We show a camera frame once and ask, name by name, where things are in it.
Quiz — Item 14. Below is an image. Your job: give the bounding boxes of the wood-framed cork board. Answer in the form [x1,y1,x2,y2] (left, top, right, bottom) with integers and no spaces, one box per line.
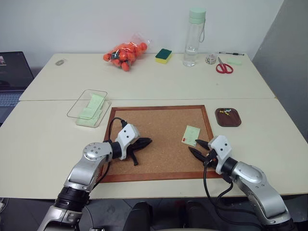
[99,104,224,184]

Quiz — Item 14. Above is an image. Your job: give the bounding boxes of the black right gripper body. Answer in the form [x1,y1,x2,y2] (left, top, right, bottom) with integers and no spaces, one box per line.
[204,149,218,167]

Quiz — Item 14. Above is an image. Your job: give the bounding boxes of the black pen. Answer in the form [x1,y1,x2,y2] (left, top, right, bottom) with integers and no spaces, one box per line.
[215,51,245,57]

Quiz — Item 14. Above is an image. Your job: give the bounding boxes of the yellow green sponge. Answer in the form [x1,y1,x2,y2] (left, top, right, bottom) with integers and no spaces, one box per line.
[154,48,173,65]

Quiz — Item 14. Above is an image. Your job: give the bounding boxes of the green sticky note pad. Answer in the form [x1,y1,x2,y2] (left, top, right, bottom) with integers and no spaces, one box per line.
[226,57,243,66]

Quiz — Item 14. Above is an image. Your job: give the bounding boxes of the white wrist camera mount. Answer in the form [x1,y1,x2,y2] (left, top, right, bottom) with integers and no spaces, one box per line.
[207,135,233,174]
[115,123,141,161]

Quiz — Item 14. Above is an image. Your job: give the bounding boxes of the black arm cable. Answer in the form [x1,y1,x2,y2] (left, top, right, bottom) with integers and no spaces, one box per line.
[203,160,244,218]
[95,117,128,190]

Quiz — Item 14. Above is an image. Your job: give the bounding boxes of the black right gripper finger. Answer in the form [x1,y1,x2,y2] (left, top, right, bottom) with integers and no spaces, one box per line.
[195,139,211,151]
[188,147,206,163]

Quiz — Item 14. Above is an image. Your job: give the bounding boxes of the brown wooden tray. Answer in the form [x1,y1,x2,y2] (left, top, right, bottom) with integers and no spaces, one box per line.
[214,107,242,127]

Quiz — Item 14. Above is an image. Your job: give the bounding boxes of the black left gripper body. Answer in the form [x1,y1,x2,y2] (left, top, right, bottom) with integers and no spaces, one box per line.
[125,138,143,159]

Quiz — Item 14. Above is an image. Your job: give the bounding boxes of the clear plastic box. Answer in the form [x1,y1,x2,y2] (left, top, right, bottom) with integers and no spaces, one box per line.
[67,89,112,128]

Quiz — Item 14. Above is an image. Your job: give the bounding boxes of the green sticky note stack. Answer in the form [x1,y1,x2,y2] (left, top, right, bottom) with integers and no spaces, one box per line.
[77,107,103,126]

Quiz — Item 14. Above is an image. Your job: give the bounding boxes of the dark rounded shape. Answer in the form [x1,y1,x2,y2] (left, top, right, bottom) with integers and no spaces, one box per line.
[184,200,218,231]
[124,201,154,231]

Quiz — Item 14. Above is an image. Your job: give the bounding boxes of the clear bottle with green lid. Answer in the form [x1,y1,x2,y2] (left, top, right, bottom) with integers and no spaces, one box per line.
[183,7,207,67]

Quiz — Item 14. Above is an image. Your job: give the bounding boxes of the red-handled scissors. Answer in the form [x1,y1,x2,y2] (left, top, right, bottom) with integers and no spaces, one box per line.
[215,56,234,75]

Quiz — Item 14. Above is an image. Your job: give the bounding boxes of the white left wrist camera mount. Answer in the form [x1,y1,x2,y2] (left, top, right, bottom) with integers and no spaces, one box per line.
[115,123,141,161]

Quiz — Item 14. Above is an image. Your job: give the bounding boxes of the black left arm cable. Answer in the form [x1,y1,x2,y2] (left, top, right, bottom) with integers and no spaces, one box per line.
[95,117,128,190]

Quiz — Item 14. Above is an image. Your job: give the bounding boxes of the plastic bag of oranges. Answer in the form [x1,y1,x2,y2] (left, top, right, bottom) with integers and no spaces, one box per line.
[103,32,151,73]

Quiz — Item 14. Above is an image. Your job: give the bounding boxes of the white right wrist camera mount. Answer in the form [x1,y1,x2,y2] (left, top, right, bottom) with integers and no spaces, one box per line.
[207,135,233,174]

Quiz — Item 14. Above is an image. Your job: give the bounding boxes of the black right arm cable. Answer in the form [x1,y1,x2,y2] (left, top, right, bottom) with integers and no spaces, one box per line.
[203,160,244,218]

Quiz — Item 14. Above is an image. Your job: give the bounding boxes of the small clear pushpin container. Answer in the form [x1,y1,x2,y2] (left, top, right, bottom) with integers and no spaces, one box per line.
[205,54,218,65]

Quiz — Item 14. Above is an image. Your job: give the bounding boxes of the dark laptop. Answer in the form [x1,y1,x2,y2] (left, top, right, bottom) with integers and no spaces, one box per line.
[0,51,35,124]

